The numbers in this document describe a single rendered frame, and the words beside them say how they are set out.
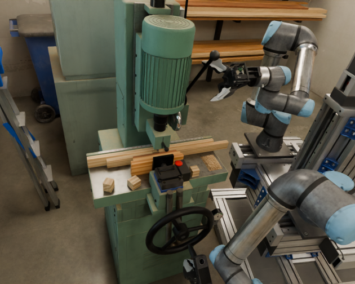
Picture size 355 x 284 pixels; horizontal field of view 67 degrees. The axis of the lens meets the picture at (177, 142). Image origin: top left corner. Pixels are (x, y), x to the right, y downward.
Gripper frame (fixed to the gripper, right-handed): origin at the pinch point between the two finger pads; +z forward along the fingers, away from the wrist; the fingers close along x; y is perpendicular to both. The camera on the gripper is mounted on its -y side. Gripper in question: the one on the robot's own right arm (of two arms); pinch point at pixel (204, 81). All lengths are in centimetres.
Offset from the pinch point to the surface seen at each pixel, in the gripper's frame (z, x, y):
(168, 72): 14.2, -2.6, 2.9
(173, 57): 13.3, -5.8, 7.7
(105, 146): 32, 8, -62
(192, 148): -4.9, 19.0, -34.3
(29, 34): 72, -109, -144
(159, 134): 13.6, 13.0, -22.4
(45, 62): 64, -96, -168
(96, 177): 40, 25, -35
